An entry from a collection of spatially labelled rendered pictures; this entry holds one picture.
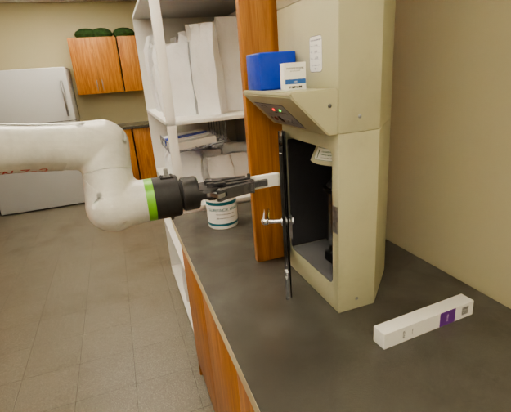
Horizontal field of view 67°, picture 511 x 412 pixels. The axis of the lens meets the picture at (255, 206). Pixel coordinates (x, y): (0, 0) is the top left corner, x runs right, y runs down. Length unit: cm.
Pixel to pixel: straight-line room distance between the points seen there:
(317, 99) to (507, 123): 50
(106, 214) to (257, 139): 57
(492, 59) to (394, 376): 79
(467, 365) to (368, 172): 46
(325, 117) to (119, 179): 45
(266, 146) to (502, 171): 64
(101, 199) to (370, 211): 62
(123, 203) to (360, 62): 58
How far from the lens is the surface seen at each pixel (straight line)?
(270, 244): 133
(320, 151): 104
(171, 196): 83
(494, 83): 116
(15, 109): 576
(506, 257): 121
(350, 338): 100
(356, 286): 107
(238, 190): 86
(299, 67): 93
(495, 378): 98
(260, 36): 121
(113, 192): 82
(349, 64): 90
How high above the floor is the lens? 155
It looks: 19 degrees down
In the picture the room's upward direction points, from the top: 4 degrees counter-clockwise
